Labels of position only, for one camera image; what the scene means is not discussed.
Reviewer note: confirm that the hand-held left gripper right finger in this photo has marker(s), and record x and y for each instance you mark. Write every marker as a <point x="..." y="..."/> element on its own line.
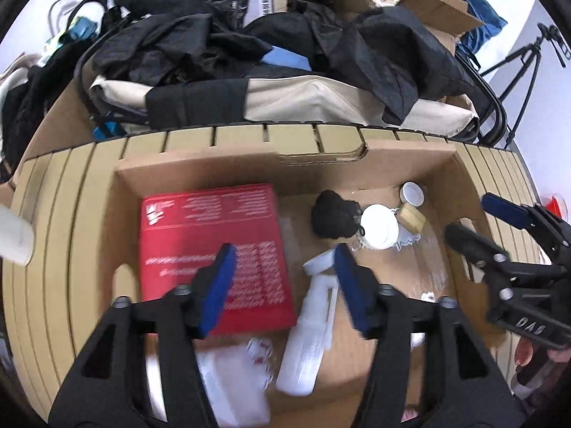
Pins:
<point x="352" y="290"/>

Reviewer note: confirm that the black tripod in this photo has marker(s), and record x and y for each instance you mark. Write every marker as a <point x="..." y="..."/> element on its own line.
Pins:
<point x="522" y="67"/>

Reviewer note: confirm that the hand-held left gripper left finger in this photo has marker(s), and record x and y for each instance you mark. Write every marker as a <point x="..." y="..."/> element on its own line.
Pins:
<point x="218" y="290"/>

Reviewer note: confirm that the red object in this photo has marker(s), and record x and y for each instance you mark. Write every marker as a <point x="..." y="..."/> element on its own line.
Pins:
<point x="557" y="205"/>

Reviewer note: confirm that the black cloth bundle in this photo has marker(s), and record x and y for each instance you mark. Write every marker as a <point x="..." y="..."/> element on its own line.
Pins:
<point x="31" y="107"/>

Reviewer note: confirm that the black jacket pile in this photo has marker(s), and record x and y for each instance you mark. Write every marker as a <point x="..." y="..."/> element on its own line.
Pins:
<point x="392" y="53"/>

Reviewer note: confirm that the blue bag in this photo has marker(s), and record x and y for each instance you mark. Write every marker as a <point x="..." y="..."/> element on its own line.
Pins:
<point x="484" y="26"/>

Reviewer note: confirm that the white round lid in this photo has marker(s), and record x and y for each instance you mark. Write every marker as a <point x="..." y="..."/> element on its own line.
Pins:
<point x="379" y="227"/>

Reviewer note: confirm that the person's right hand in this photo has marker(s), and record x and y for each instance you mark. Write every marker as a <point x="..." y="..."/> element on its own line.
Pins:
<point x="524" y="354"/>

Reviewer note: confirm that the tan sponge block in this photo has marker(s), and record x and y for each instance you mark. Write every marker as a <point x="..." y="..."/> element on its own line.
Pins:
<point x="412" y="218"/>

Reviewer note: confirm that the small white spray bottle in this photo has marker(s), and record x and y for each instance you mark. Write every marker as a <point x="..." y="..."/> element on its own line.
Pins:
<point x="308" y="334"/>

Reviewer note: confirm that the shallow brown cardboard box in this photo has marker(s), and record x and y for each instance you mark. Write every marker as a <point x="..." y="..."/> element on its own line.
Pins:
<point x="267" y="174"/>

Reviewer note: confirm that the black clothing pile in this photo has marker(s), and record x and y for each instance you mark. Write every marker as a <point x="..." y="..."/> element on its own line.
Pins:
<point x="178" y="44"/>

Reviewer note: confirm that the open brown cardboard box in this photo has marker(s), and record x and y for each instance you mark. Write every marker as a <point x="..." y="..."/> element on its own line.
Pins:
<point x="439" y="9"/>

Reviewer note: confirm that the blue flat pouch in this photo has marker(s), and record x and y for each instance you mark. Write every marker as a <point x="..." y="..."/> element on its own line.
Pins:
<point x="285" y="58"/>

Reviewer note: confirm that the clear plastic bag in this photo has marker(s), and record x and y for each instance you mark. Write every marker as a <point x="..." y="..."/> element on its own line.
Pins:
<point x="227" y="379"/>

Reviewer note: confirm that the small white cup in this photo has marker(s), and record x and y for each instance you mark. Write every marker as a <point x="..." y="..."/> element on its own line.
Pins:
<point x="411" y="194"/>

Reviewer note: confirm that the beige clothes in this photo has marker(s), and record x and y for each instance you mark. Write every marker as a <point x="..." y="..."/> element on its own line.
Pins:
<point x="13" y="71"/>

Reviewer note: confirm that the black hair scrunchie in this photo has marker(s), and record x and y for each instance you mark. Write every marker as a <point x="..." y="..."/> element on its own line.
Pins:
<point x="332" y="216"/>

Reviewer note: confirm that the red cardboard box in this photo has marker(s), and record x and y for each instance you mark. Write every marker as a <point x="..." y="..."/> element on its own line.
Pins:
<point x="209" y="232"/>

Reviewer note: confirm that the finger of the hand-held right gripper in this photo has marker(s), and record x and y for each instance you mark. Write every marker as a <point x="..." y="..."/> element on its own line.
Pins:
<point x="473" y="243"/>
<point x="504" y="212"/>

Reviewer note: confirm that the large brown cardboard box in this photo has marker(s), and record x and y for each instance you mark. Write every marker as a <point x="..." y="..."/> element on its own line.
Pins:
<point x="53" y="120"/>

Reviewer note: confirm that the white thermos bottle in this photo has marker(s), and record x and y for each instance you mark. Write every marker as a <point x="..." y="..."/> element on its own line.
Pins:
<point x="15" y="236"/>

